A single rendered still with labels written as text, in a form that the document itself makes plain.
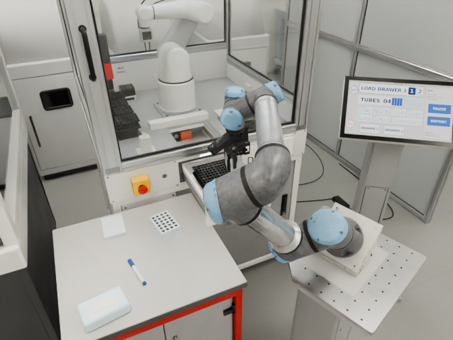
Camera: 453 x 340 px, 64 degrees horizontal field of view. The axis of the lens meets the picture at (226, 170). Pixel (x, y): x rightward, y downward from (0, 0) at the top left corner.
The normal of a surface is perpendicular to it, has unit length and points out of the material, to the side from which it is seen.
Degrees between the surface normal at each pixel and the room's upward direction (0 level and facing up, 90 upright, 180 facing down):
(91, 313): 0
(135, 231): 0
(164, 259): 0
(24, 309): 90
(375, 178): 90
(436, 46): 90
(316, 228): 39
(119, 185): 90
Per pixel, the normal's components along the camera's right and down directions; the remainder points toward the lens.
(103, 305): -0.01, -0.83
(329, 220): -0.39, -0.37
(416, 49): -0.91, 0.24
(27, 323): 0.41, 0.50
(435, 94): -0.16, -0.12
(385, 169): -0.21, 0.54
